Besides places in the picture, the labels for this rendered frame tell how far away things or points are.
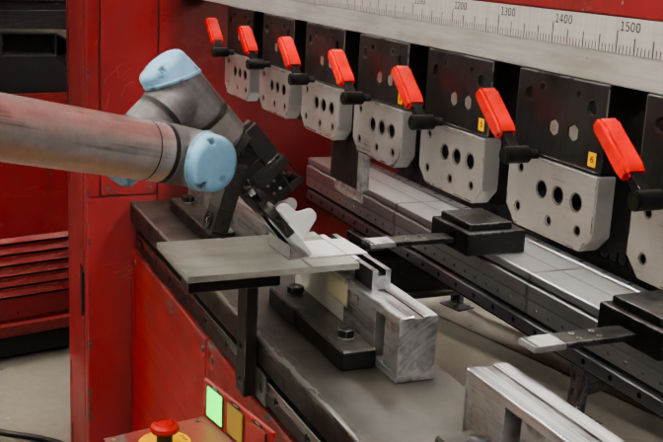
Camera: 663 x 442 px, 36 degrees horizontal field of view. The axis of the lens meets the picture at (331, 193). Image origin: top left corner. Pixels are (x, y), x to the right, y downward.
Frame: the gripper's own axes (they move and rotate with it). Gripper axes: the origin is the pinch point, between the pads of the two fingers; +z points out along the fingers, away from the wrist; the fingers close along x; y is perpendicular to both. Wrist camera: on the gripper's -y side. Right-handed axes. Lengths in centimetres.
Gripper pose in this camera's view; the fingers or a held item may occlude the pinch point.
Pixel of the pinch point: (293, 247)
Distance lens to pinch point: 157.7
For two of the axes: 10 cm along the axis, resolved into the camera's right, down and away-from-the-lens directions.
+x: -4.2, -2.3, 8.8
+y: 7.2, -6.7, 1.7
